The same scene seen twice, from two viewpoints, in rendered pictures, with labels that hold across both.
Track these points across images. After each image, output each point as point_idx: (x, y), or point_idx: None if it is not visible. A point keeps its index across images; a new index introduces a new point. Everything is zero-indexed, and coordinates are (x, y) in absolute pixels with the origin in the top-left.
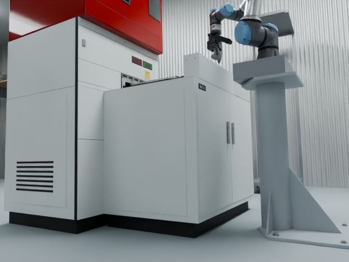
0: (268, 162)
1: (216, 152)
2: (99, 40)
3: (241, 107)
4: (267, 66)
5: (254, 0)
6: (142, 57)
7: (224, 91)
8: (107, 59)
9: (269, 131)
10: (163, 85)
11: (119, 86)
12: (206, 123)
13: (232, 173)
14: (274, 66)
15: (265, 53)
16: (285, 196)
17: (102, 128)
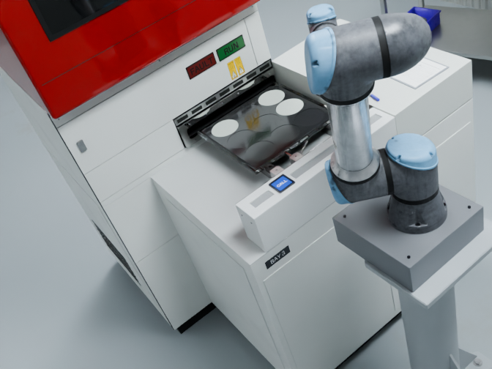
0: (411, 348)
1: (337, 296)
2: (106, 112)
3: None
4: (384, 263)
5: (344, 151)
6: (212, 45)
7: None
8: (135, 127)
9: (409, 318)
10: (217, 240)
11: (178, 143)
12: (300, 291)
13: None
14: (395, 272)
15: (397, 210)
16: None
17: (170, 222)
